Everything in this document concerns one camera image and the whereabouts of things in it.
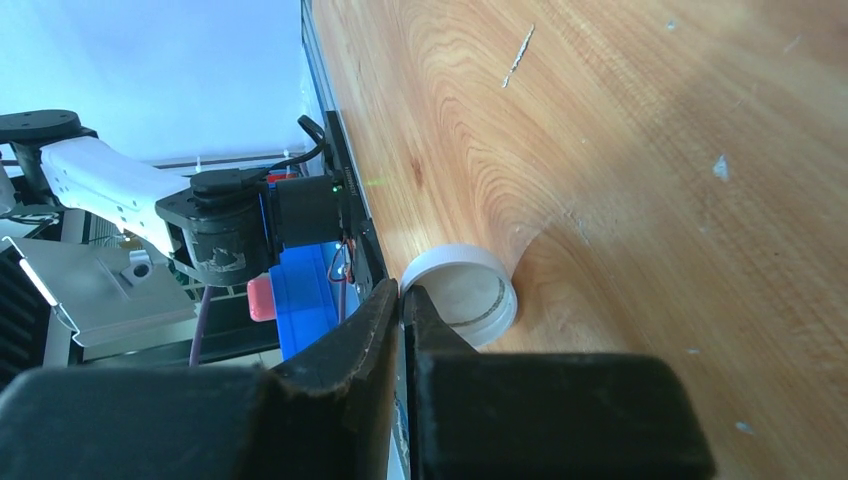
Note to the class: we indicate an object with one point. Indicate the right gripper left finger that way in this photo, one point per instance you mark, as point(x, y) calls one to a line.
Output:
point(325, 413)

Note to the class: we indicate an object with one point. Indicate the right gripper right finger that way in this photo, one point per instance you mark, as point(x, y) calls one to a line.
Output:
point(476, 415)

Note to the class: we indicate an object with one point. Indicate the white bottle cap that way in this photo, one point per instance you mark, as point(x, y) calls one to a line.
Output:
point(470, 289)

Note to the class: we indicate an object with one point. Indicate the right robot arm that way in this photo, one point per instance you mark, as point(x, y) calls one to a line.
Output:
point(221, 227)

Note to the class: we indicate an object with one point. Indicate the blue plastic box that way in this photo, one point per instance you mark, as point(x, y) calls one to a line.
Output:
point(309, 295)

